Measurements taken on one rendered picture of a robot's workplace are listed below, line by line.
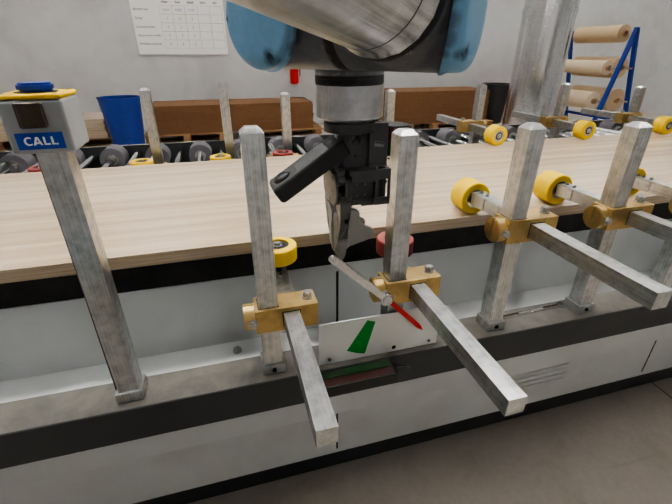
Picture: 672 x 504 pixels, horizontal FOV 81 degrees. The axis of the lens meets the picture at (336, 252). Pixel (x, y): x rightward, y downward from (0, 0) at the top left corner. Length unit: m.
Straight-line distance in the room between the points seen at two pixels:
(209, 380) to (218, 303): 0.21
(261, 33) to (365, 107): 0.17
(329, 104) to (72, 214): 0.39
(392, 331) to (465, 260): 0.38
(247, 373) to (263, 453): 0.56
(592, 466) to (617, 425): 0.25
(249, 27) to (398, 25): 0.18
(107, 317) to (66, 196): 0.20
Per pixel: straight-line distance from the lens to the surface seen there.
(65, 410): 0.89
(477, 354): 0.65
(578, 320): 1.11
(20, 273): 0.96
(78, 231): 0.68
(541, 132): 0.82
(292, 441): 1.34
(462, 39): 0.34
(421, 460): 1.58
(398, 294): 0.78
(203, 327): 1.01
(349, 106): 0.52
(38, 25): 8.22
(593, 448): 1.83
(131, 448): 0.97
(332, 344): 0.80
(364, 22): 0.27
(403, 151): 0.68
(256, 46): 0.42
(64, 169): 0.65
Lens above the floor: 1.27
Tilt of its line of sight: 27 degrees down
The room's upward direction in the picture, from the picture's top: straight up
